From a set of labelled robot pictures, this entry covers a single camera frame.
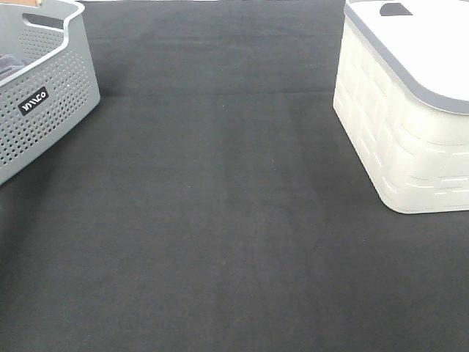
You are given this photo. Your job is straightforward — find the grey towel inside basket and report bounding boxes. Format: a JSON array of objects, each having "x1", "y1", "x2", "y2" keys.
[{"x1": 0, "y1": 54, "x2": 26, "y2": 85}]

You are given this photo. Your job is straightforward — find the white bin with grey lid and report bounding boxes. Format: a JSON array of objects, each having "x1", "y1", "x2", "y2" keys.
[{"x1": 333, "y1": 1, "x2": 468, "y2": 213}]

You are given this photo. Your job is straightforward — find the grey perforated plastic basket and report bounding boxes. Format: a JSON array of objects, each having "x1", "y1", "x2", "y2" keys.
[{"x1": 1, "y1": 1, "x2": 100, "y2": 183}]

